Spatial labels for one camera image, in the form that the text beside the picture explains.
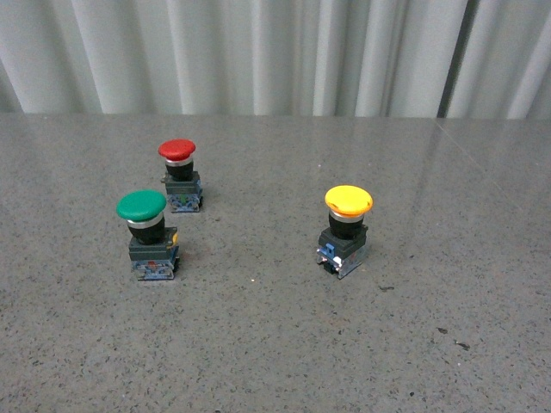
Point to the yellow mushroom push button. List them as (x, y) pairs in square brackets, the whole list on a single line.
[(342, 245)]

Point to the white pleated curtain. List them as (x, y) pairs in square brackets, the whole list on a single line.
[(447, 59)]

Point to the red mushroom push button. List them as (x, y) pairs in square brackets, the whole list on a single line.
[(182, 182)]

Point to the green mushroom push button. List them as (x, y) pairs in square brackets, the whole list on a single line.
[(153, 248)]

